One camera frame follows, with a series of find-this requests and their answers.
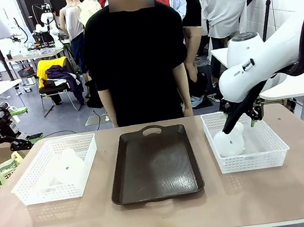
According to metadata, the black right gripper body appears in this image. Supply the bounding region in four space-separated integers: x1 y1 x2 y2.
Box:
230 99 244 114

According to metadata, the translucent white conical flask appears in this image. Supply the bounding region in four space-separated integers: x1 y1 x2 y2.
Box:
212 122 248 159
49 146 88 186

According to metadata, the person's right forearm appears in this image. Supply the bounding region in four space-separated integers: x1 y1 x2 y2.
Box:
97 87 120 129

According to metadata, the person's left forearm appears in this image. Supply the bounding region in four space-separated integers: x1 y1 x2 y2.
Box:
173 63 194 110

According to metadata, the person's left hand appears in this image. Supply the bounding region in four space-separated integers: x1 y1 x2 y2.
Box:
182 105 195 118

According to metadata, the brown cardboard box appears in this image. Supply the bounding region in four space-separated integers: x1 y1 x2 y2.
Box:
0 140 36 165

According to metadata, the green white package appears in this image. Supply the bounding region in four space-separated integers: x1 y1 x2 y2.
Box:
0 150 27 186

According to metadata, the black red toolbox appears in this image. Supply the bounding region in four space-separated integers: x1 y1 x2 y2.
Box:
17 66 36 80

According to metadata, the black metal chair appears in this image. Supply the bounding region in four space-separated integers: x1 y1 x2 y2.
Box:
38 80 85 118

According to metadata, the yellow garment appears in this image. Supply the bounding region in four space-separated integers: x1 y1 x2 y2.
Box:
34 56 71 90

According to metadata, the white perforated plastic basket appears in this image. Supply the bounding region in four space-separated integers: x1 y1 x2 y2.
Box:
5 132 104 208
200 103 293 176

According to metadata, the dark purple garment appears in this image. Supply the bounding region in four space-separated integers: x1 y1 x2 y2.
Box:
44 62 87 110

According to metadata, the background work table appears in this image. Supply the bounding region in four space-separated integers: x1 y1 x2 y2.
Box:
3 45 68 73

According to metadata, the dark brown plastic tray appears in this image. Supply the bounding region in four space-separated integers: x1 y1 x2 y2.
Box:
102 119 207 208

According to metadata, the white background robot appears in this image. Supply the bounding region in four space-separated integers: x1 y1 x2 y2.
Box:
31 1 62 45

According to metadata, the person in black shirt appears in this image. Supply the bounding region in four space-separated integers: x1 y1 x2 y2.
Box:
78 0 197 132

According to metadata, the mannequin in white tank top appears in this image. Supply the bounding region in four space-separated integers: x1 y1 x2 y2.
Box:
57 0 92 85

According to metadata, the tall black tripod stand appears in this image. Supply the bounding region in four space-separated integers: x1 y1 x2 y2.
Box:
256 0 283 42

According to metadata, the mannequin in cream jacket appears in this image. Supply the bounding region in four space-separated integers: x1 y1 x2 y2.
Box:
75 0 105 28

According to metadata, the grey mannequin base plate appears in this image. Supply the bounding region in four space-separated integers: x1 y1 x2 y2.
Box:
84 112 112 127

